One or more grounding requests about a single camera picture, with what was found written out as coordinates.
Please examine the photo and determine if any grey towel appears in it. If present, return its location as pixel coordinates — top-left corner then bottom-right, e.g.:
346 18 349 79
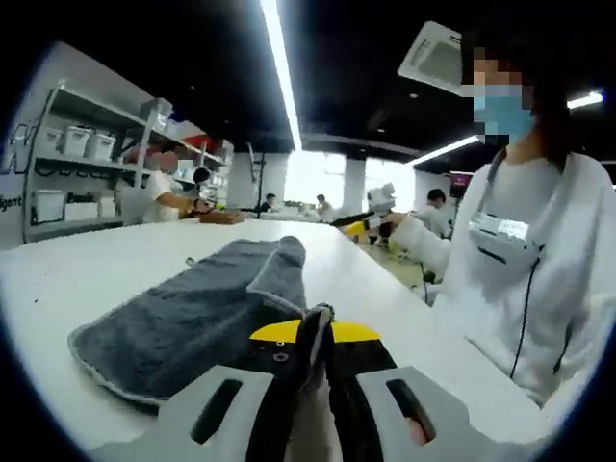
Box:
66 235 338 415

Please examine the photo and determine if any black stand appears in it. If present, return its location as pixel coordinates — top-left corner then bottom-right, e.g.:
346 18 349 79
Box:
247 141 269 220

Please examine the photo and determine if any white chest device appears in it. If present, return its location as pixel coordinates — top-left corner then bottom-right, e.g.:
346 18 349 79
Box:
469 212 544 265

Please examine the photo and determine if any wooden tray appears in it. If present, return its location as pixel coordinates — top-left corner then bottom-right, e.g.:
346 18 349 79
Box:
199 211 246 226

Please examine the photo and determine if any ceiling air conditioner unit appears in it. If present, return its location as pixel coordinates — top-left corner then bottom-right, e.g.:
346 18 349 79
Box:
397 20 467 96

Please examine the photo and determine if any long ceiling light strip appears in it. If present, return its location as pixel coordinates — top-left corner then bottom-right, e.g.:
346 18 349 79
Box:
259 0 304 150

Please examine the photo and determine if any person's own head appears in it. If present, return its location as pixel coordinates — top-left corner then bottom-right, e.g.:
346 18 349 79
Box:
461 28 577 174

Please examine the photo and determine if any person's own torso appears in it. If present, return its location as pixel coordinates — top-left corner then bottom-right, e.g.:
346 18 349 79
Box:
432 148 616 424

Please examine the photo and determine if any large white storage box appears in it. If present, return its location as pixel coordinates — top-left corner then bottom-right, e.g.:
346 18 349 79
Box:
33 190 66 225

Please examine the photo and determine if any white storage bin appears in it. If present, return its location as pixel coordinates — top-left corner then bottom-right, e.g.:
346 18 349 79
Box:
40 127 64 153
86 133 117 162
62 125 90 157

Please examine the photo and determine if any grey metal shelving unit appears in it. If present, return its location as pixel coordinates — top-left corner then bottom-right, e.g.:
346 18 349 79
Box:
22 79 232 244

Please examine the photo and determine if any grey neck strap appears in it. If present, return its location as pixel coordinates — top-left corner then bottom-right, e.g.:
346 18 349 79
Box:
483 151 506 216

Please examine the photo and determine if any black device cable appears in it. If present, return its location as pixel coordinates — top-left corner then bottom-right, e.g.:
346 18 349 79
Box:
508 257 541 379

